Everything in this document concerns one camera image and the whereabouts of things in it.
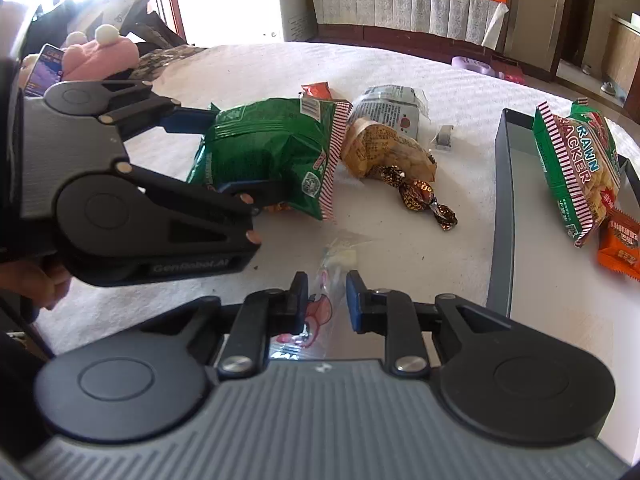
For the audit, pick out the green prawn cracker bag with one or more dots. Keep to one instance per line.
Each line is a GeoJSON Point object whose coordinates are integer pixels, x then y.
{"type": "Point", "coordinates": [575, 170]}

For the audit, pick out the orange snack packet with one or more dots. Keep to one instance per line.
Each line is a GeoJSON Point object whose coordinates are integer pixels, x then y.
{"type": "Point", "coordinates": [622, 245]}

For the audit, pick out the cloth-covered cabinet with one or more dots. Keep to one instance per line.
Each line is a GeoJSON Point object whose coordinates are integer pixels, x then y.
{"type": "Point", "coordinates": [400, 5]}

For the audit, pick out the grey snack packet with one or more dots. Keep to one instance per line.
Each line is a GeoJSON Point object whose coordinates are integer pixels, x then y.
{"type": "Point", "coordinates": [385, 110]}

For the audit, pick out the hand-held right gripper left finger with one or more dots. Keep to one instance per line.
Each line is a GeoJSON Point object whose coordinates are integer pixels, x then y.
{"type": "Point", "coordinates": [301, 305]}

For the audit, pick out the yellow snack bag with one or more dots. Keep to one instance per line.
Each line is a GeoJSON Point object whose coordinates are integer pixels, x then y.
{"type": "Point", "coordinates": [380, 150]}

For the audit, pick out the person's left hand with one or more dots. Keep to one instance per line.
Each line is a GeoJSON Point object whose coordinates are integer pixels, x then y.
{"type": "Point", "coordinates": [52, 285]}

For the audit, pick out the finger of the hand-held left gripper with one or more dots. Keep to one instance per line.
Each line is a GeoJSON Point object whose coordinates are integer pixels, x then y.
{"type": "Point", "coordinates": [192, 120]}
{"type": "Point", "coordinates": [250, 194]}

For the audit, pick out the plain green snack bag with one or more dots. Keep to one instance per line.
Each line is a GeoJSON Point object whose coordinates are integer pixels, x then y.
{"type": "Point", "coordinates": [265, 145]}

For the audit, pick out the small silver wrapper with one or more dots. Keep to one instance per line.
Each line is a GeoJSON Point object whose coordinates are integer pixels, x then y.
{"type": "Point", "coordinates": [444, 139]}

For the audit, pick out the wooden kitchen cabinet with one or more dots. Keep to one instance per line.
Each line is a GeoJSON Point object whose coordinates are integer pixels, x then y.
{"type": "Point", "coordinates": [622, 55]}

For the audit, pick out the dark patterned cloth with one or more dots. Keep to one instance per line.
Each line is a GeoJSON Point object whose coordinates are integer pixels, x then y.
{"type": "Point", "coordinates": [165, 60]}

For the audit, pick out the clear pink-printed candy wrapper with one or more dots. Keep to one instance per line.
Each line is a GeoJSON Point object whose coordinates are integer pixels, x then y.
{"type": "Point", "coordinates": [322, 305]}

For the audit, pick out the red-orange snack packet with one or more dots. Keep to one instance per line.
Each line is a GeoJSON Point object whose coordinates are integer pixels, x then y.
{"type": "Point", "coordinates": [317, 91]}

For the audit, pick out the brown gold candy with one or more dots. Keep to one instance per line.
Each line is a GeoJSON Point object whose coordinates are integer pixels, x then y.
{"type": "Point", "coordinates": [415, 195]}

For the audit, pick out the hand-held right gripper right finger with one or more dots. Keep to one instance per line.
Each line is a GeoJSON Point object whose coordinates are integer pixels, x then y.
{"type": "Point", "coordinates": [354, 302]}

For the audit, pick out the pink plush toy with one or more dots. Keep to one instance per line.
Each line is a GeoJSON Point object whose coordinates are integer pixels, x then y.
{"type": "Point", "coordinates": [100, 55]}

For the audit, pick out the white paper sheet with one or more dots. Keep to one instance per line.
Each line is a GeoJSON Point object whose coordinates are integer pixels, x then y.
{"type": "Point", "coordinates": [495, 25]}

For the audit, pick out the blue printed card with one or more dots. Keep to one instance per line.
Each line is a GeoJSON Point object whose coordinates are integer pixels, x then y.
{"type": "Point", "coordinates": [45, 70]}

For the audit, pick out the purple basin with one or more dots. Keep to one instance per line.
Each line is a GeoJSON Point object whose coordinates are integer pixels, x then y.
{"type": "Point", "coordinates": [475, 65]}

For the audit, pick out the grey rectangular tray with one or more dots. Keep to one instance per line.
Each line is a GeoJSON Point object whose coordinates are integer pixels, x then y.
{"type": "Point", "coordinates": [505, 185]}

